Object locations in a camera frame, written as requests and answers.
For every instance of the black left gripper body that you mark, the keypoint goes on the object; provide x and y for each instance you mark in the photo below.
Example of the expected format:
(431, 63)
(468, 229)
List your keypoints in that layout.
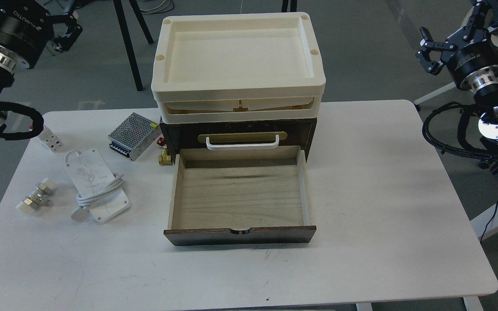
(24, 30)

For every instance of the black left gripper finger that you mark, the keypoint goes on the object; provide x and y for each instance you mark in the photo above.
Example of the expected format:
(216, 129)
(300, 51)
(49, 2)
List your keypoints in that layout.
(74, 30)

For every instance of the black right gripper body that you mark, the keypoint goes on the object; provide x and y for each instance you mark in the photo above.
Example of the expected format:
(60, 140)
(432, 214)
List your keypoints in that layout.
(474, 64)

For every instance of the white charger with cable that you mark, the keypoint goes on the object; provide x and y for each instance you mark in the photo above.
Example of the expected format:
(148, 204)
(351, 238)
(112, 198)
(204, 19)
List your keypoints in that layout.
(100, 192)

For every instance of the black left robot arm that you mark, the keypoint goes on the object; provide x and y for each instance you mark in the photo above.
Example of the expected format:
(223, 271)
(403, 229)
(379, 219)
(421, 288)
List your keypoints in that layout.
(19, 122)

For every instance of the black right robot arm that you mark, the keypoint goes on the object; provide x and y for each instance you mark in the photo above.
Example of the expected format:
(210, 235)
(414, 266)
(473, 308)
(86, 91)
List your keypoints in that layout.
(477, 139)

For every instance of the white circuit breaker block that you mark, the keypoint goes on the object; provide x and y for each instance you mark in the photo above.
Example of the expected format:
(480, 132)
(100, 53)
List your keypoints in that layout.
(50, 140)

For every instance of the metal mesh power supply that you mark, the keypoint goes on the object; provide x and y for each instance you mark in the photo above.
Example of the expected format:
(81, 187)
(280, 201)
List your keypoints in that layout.
(133, 136)

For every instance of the brass valve with red knob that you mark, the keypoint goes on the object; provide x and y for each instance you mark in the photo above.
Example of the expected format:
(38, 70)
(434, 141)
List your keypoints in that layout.
(164, 159)

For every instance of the cream plastic stacked tray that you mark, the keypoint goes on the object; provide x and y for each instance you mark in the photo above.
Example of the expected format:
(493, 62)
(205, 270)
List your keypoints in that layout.
(241, 67)

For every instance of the open wooden drawer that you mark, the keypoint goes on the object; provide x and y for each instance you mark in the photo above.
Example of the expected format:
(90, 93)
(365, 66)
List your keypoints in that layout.
(240, 197)

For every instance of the white drawer handle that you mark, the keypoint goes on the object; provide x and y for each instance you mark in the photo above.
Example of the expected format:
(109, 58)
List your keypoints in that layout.
(254, 146)

